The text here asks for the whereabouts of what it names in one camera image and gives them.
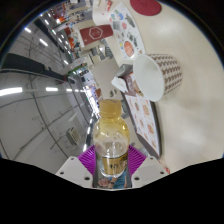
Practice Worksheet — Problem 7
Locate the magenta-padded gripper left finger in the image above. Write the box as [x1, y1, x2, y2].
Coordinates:
[54, 145, 98, 190]

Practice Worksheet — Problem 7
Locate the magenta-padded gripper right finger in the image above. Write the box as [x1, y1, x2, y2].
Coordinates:
[127, 144, 170, 190]

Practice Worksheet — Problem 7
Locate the clear bottle of yellow drink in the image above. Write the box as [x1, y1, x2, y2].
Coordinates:
[92, 98, 131, 179]

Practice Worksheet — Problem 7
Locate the ceiling air conditioner unit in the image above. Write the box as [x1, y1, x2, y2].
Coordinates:
[65, 126, 83, 146]

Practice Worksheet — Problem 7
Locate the brown food tray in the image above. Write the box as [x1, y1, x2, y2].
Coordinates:
[114, 64, 162, 159]

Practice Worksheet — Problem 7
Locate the wrapped food leftover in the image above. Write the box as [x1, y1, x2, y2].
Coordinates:
[123, 73, 144, 98]

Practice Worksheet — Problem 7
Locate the white paper napkin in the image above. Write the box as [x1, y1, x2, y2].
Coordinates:
[110, 75, 129, 94]

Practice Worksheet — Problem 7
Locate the white patterned paper cup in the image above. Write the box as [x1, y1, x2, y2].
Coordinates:
[133, 53, 184, 103]

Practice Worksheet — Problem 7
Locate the group of ceiling lights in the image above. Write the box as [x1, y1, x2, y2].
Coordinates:
[0, 9, 101, 116]

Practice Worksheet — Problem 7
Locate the red paper cup with lid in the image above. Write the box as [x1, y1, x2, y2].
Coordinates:
[79, 24, 114, 47]

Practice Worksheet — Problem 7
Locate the flat round red coaster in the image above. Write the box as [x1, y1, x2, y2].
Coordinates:
[129, 0, 163, 17]

